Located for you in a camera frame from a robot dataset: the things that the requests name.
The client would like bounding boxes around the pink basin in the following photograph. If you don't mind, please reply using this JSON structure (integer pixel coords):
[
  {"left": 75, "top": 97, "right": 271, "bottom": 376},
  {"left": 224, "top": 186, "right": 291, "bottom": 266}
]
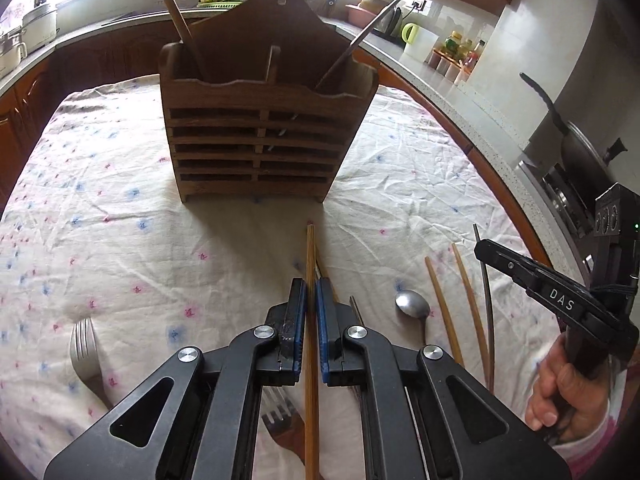
[{"left": 346, "top": 4, "right": 381, "bottom": 26}]

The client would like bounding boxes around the metal spoon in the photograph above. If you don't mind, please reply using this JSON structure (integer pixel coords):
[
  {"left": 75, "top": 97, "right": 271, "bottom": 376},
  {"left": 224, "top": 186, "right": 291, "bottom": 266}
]
[{"left": 394, "top": 289, "right": 432, "bottom": 348}]

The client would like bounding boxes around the white pot with lid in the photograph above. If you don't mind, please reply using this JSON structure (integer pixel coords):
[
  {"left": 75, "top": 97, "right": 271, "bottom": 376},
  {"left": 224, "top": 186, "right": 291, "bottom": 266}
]
[{"left": 21, "top": 2, "right": 59, "bottom": 55}]

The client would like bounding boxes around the person's right forearm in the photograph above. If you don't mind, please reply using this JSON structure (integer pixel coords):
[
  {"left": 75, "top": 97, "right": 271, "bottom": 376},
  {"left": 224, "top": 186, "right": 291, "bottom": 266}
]
[{"left": 550, "top": 400, "right": 640, "bottom": 468}]

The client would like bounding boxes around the wooden chopstick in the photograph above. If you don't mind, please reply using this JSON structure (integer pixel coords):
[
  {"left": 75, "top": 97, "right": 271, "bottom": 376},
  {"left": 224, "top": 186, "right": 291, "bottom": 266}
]
[
  {"left": 146, "top": 0, "right": 208, "bottom": 82},
  {"left": 425, "top": 256, "right": 463, "bottom": 366},
  {"left": 309, "top": 219, "right": 332, "bottom": 283},
  {"left": 305, "top": 224, "right": 321, "bottom": 480},
  {"left": 451, "top": 242, "right": 493, "bottom": 391}
]

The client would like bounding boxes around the metal fork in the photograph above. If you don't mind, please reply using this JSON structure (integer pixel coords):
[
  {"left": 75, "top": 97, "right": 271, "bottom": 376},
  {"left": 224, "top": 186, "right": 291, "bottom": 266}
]
[
  {"left": 260, "top": 385, "right": 306, "bottom": 466},
  {"left": 69, "top": 317, "right": 113, "bottom": 411}
]

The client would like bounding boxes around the white pitcher green handle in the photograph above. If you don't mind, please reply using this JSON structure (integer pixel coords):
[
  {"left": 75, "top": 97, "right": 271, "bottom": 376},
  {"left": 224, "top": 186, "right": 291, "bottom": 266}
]
[{"left": 401, "top": 22, "right": 442, "bottom": 64}]

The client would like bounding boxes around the wooden utensil holder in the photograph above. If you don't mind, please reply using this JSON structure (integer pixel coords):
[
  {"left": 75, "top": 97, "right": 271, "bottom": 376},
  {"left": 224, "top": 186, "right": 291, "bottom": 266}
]
[{"left": 158, "top": 0, "right": 379, "bottom": 204}]

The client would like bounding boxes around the row of spice jars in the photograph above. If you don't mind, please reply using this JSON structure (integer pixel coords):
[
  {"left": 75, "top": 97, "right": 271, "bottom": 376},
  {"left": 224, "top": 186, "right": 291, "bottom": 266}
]
[{"left": 427, "top": 50, "right": 473, "bottom": 85}]

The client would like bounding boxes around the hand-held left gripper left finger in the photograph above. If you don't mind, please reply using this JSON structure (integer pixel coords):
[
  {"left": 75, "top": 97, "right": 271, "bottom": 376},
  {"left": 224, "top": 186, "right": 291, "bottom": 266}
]
[{"left": 44, "top": 277, "right": 308, "bottom": 480}]

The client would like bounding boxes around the black wok with lid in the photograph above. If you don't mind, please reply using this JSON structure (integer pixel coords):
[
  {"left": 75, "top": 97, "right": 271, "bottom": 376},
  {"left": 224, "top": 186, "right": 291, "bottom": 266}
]
[{"left": 520, "top": 72, "right": 629, "bottom": 197}]

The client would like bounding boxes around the steel pot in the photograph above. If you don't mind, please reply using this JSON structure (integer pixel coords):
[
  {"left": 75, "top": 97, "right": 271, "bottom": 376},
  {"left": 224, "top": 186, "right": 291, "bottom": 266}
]
[{"left": 0, "top": 25, "right": 27, "bottom": 80}]

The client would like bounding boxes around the person's right hand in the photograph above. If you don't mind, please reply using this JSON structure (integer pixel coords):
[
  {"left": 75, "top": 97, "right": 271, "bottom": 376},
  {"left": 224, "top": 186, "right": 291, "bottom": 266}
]
[{"left": 525, "top": 332, "right": 621, "bottom": 446}]

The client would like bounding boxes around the gas stove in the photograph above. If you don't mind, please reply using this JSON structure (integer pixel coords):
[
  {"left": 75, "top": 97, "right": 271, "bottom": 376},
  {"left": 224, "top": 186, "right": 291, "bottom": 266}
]
[{"left": 520, "top": 160, "right": 601, "bottom": 261}]

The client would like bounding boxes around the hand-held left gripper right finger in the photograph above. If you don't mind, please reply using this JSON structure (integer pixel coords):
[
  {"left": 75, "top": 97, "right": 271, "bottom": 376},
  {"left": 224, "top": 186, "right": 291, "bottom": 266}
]
[{"left": 315, "top": 278, "right": 571, "bottom": 480}]

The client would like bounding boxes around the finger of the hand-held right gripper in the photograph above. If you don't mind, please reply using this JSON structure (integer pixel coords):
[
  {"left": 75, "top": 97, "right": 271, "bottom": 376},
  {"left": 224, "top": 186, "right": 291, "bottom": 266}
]
[{"left": 474, "top": 239, "right": 551, "bottom": 297}]

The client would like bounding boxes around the white floral tablecloth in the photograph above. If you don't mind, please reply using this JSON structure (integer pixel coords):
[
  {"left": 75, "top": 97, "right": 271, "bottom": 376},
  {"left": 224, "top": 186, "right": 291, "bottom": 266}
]
[{"left": 0, "top": 74, "right": 596, "bottom": 480}]

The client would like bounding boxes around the steel kettle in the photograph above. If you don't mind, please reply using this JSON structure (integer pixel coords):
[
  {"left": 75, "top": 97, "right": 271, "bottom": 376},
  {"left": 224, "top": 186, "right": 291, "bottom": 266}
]
[{"left": 384, "top": 5, "right": 407, "bottom": 37}]

